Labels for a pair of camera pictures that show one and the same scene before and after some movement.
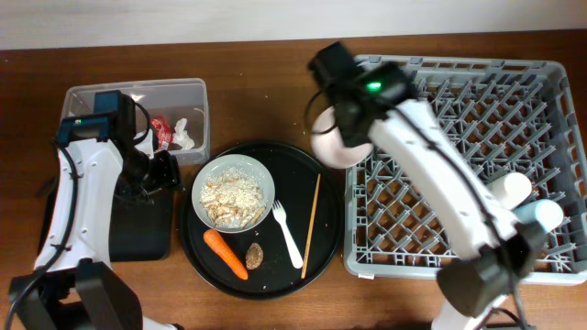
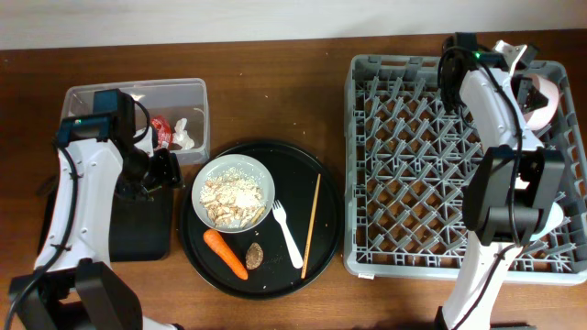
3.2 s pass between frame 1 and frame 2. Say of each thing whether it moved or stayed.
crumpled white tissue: stayed
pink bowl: moved
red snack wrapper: stayed
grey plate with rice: stayed
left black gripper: stayed
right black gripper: moved
